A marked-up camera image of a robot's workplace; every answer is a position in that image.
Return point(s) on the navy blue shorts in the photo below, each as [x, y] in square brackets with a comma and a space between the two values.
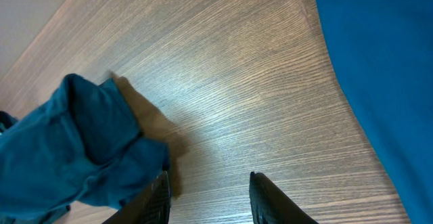
[83, 144]

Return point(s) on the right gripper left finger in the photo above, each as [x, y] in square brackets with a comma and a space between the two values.
[150, 206]

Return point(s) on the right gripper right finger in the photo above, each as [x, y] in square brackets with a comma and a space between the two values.
[270, 205]

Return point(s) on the blue polo shirt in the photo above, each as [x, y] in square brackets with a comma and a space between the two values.
[381, 51]

